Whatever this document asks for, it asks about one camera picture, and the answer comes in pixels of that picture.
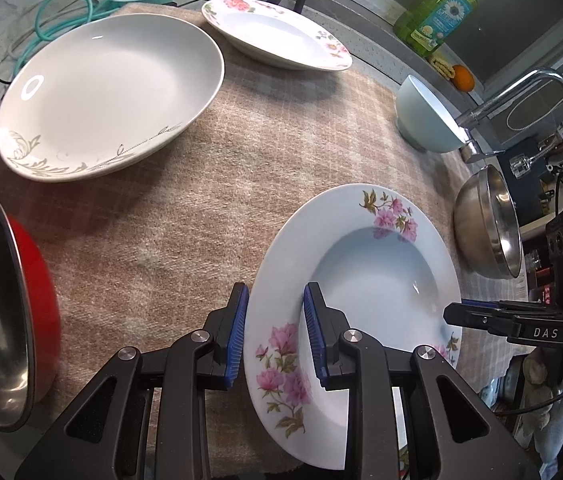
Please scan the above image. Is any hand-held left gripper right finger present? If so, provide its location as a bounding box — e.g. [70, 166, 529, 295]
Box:
[301, 282, 542, 480]

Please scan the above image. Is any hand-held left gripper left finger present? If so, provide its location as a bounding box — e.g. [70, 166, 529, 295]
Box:
[14, 282, 251, 480]

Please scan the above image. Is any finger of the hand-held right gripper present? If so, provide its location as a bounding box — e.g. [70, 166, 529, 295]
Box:
[443, 303, 521, 337]
[460, 298, 563, 318]

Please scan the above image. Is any pink floral white plate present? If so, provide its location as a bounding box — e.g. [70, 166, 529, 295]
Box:
[244, 183, 463, 471]
[202, 0, 353, 72]

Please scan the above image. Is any light blue bowl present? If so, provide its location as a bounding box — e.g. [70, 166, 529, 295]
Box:
[395, 75, 468, 154]

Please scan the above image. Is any white plate grey leaf pattern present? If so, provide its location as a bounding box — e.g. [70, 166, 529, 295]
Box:
[0, 14, 226, 182]

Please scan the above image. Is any stainless steel bowl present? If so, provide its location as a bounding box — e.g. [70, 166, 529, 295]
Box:
[453, 165, 525, 280]

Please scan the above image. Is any clear tip flexible sprayer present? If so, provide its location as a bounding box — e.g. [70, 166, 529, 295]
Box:
[509, 125, 563, 181]

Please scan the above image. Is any beige plaid cloth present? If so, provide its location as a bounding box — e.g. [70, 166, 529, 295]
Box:
[0, 2, 529, 480]

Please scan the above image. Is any chrome faucet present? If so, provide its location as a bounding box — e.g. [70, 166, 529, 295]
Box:
[454, 67, 563, 163]

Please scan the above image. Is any orange fruit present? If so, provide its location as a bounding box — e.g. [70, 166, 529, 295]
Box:
[451, 65, 476, 93]

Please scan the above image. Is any yellow dish cloth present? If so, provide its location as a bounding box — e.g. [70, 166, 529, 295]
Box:
[429, 55, 457, 80]

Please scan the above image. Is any green dish soap bottle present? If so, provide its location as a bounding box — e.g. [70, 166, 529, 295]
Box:
[394, 0, 497, 58]

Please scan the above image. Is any white bead chain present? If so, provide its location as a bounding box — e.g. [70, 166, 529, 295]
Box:
[506, 92, 562, 133]

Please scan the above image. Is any teal cable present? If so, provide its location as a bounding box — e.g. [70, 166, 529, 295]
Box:
[12, 0, 172, 76]

